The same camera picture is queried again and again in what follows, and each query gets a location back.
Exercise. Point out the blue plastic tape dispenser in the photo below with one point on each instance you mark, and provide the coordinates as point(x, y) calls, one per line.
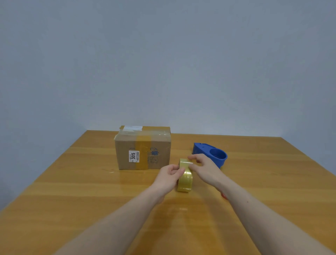
point(218, 155)

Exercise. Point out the yellowish clear tape roll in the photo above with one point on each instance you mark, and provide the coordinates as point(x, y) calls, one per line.
point(185, 181)

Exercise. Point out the person's right forearm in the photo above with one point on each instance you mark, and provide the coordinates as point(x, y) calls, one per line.
point(262, 226)

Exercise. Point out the person's left forearm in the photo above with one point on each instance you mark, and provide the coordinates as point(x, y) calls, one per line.
point(118, 228)

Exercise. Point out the person's right hand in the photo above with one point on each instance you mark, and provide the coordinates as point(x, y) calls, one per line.
point(210, 173)

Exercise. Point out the brown cardboard box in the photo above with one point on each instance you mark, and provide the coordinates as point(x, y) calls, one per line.
point(126, 147)

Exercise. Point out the person's left hand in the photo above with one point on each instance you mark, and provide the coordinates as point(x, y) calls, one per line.
point(165, 181)

